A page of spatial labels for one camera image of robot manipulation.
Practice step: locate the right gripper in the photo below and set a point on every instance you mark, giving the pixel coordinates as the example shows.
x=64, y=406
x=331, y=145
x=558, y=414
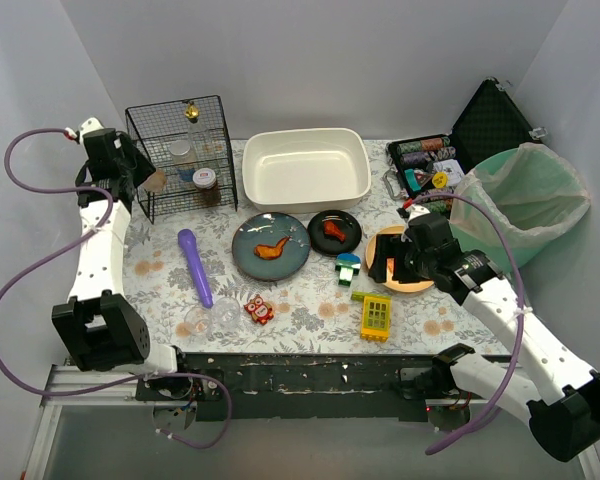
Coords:
x=400, y=260

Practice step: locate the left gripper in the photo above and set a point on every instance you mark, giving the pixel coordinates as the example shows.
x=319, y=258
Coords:
x=131, y=163

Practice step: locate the yellow bear plate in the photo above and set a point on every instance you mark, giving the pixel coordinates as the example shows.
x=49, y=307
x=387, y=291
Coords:
x=390, y=284

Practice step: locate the silver lid spice jar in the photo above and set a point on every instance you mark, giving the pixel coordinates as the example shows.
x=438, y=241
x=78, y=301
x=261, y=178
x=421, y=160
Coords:
x=183, y=157

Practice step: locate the glass bottle gold stopper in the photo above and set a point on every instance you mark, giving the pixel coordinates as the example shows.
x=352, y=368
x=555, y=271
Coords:
x=196, y=129

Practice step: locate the brown spice jar white lid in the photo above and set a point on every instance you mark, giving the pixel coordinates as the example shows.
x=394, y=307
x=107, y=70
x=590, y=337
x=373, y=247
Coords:
x=206, y=183

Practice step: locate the pink lid spice jar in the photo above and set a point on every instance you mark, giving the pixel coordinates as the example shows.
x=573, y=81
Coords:
x=156, y=182

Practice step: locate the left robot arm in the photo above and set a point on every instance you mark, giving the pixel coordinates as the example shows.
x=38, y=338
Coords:
x=101, y=330

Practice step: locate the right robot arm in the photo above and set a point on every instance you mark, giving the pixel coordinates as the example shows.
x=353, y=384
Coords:
x=546, y=386

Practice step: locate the green blue toy block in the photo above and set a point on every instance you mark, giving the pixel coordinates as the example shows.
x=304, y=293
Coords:
x=348, y=266

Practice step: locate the yellow window toy block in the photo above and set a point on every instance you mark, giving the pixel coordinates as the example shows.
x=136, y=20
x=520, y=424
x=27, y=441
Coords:
x=376, y=316

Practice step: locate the black small plate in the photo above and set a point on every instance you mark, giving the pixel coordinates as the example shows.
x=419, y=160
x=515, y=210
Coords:
x=329, y=246

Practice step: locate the red drumstick toy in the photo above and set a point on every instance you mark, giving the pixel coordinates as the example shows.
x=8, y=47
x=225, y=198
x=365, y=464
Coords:
x=332, y=230

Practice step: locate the black poker chip case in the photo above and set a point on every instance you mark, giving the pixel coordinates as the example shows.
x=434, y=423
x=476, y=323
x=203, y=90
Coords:
x=490, y=123

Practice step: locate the white rectangular basin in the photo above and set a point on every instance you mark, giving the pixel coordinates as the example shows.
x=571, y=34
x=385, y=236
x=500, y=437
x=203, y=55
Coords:
x=305, y=170

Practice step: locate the blue ceramic plate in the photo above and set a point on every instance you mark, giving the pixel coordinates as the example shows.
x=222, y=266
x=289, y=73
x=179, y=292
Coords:
x=268, y=229

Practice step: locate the fried chicken wing toy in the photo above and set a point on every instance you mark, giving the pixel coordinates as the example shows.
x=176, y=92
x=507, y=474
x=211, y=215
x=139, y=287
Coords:
x=271, y=252

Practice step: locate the red owl toy block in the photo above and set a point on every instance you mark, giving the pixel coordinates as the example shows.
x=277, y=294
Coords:
x=259, y=310

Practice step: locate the clear bin liner bag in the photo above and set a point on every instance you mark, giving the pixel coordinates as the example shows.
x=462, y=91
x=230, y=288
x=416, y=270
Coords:
x=525, y=195

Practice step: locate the green trash bin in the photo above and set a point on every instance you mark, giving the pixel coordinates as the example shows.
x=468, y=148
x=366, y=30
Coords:
x=525, y=220

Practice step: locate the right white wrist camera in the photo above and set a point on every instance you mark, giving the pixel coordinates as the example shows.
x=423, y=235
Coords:
x=410, y=210

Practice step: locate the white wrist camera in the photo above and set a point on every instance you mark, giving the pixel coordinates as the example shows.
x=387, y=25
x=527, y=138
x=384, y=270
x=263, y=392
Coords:
x=410, y=210
x=90, y=125

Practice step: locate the black wire rack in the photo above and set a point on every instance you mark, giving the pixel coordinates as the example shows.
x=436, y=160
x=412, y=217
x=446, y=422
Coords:
x=153, y=127

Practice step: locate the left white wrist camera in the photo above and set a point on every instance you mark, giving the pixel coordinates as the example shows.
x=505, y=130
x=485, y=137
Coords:
x=90, y=125

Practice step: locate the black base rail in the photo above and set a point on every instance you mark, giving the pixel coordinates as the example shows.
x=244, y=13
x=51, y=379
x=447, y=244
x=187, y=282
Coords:
x=303, y=386

